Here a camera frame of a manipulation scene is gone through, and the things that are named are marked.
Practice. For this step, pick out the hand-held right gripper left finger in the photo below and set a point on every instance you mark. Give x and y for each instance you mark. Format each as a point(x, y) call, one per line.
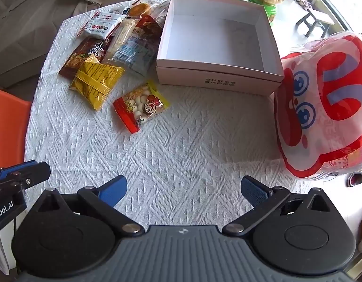
point(113, 192)

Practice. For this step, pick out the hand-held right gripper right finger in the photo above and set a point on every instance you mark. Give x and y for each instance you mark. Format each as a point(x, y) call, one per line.
point(253, 192)

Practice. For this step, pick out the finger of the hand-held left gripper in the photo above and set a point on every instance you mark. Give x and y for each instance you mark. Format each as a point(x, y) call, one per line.
point(34, 173)

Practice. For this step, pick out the red packet with white balls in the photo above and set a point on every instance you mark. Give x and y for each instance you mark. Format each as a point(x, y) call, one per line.
point(141, 104)

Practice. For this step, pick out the yellow snack packet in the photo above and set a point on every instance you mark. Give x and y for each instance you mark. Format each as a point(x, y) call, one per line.
point(95, 82)

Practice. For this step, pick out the dark red snack packet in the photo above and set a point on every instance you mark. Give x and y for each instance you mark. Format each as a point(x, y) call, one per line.
point(78, 57)

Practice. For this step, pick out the clear packet with blue print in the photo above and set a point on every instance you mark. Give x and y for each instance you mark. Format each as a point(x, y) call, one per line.
point(134, 53)

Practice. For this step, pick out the pale pink cardboard box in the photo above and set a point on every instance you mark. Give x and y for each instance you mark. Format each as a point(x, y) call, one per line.
point(216, 44)

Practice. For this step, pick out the white grey snack bag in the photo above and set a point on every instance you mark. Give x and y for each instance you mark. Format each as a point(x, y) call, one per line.
point(103, 25)

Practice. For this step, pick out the orange plastic bin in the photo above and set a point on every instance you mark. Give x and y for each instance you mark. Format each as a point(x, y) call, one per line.
point(7, 123)

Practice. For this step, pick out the white textured tablecloth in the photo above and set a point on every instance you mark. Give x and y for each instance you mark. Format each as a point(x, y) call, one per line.
point(184, 152)

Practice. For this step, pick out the red and white cartoon bag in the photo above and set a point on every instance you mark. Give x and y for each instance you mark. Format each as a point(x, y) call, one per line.
point(325, 105)

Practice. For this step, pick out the beige sofa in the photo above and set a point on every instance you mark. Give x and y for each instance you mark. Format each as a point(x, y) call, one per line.
point(28, 20)

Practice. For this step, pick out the clear packet with pale cake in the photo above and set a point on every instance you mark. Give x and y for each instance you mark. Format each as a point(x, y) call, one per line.
point(122, 35)

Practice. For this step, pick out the red packet with nut print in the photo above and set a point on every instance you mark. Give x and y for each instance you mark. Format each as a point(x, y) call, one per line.
point(148, 32)

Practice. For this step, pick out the small dark wooden stool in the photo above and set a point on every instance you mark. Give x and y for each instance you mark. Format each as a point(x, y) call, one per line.
point(314, 20)

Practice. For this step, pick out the orange pastry packet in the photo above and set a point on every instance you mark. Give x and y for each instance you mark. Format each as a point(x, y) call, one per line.
point(138, 9)

